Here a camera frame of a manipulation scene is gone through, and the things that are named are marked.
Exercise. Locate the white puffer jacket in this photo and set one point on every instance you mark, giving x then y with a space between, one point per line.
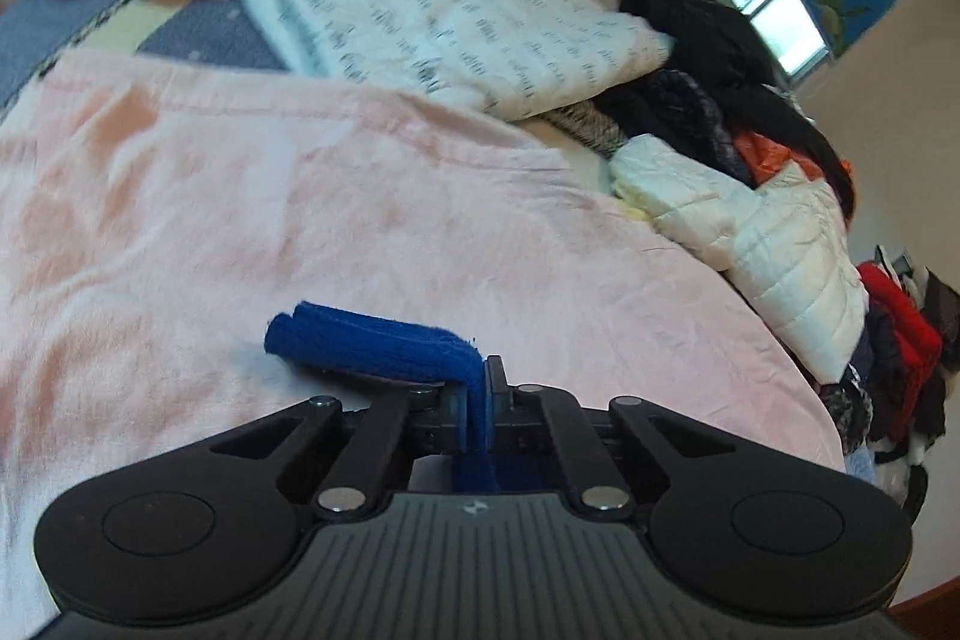
765 242

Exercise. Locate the pink bedsheet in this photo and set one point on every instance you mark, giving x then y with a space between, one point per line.
300 220

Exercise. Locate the red garment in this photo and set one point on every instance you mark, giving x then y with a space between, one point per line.
900 317

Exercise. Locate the grey knit garment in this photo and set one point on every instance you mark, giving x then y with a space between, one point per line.
589 126

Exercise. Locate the orange garment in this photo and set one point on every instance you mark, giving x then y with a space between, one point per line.
765 156

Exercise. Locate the black clothes pile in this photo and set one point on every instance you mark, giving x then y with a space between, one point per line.
712 55

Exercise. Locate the white printed folded quilt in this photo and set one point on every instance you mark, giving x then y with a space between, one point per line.
450 10

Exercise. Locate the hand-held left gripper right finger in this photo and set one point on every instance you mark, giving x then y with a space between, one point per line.
495 400

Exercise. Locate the small blue cloth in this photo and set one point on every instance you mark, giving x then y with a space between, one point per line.
375 344

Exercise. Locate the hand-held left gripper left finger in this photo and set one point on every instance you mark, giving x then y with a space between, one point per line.
459 419

